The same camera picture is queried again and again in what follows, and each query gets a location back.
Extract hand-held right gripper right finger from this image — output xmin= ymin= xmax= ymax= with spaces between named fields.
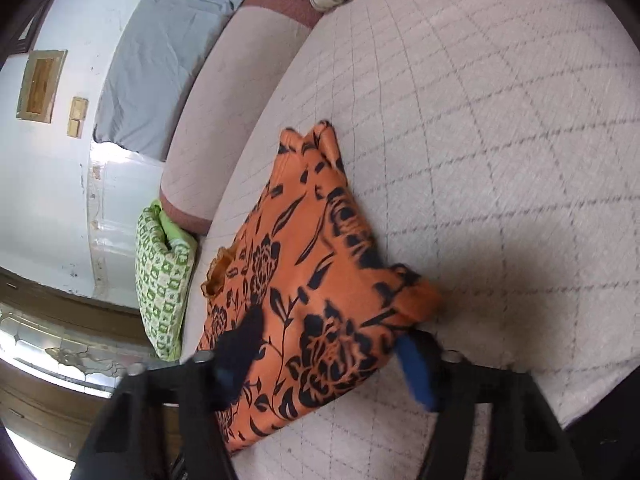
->
xmin=395 ymin=332 xmax=583 ymax=480

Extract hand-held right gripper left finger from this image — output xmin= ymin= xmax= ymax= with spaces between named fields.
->
xmin=70 ymin=305 xmax=266 ymax=480

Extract orange black floral shirt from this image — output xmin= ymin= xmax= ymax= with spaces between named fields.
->
xmin=195 ymin=120 xmax=443 ymax=456

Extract green white patterned pillow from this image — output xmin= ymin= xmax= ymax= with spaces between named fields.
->
xmin=135 ymin=199 xmax=198 ymax=361

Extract wooden door with patterned glass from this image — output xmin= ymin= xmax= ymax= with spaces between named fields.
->
xmin=0 ymin=267 xmax=166 ymax=480

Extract pink maroon bolster cushion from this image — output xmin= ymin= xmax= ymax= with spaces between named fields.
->
xmin=159 ymin=0 xmax=326 ymax=235

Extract grey pillow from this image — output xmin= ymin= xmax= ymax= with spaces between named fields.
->
xmin=92 ymin=0 xmax=253 ymax=161

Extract beige framed wall panel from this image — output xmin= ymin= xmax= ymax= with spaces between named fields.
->
xmin=16 ymin=49 xmax=68 ymax=123

